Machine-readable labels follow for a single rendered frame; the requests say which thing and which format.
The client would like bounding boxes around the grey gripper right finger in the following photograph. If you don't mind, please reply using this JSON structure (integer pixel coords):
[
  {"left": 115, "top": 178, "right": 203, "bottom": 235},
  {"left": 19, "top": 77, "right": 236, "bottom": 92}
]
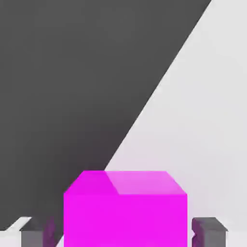
[{"left": 191, "top": 217, "right": 247, "bottom": 247}]

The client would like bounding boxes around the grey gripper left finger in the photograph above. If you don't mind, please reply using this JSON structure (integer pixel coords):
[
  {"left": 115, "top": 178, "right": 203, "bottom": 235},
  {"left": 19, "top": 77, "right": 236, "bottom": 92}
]
[{"left": 0, "top": 216, "right": 58, "bottom": 247}]

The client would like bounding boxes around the small magenta cube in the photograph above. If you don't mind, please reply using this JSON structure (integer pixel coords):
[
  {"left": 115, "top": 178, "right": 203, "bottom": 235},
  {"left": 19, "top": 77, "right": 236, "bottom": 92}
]
[{"left": 63, "top": 170, "right": 188, "bottom": 247}]

